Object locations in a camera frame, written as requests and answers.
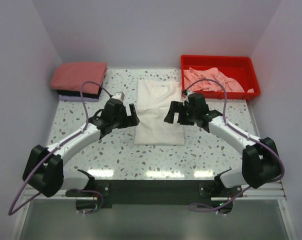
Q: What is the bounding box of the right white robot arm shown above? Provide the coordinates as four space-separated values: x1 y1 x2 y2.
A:
164 93 284 197

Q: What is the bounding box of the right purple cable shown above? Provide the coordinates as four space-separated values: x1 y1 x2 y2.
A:
182 78 285 213

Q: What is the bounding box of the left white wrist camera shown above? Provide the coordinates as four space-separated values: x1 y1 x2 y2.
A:
111 91 125 102

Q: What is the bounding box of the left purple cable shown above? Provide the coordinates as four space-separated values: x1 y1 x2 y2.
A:
7 81 117 216

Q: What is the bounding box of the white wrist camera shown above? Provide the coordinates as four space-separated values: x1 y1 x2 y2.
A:
111 91 125 102
182 90 195 99

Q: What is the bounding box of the red plastic bin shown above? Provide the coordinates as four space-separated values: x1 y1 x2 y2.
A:
180 55 261 101

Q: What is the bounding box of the pink t shirt in bin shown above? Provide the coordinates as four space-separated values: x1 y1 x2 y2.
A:
183 65 255 93

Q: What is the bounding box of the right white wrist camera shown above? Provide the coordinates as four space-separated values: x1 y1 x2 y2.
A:
182 90 195 99

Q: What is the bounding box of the folded lavender t shirt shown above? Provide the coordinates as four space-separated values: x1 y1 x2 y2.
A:
59 94 99 103

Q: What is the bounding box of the folded salmon pink t shirt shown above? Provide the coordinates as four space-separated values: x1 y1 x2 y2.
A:
50 61 107 95

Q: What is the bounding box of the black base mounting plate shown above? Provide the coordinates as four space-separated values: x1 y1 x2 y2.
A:
65 178 243 213

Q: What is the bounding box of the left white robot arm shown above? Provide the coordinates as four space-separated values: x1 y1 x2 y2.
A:
22 98 140 198

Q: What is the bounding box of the folded black t shirt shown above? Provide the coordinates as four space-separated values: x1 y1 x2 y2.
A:
51 72 106 99

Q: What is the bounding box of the purple cable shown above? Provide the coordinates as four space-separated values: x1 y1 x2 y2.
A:
182 78 285 213
7 81 117 216

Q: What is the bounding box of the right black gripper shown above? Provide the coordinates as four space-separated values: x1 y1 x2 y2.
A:
163 101 198 126

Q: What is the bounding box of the white printed t shirt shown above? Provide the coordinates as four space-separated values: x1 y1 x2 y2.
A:
134 79 185 146

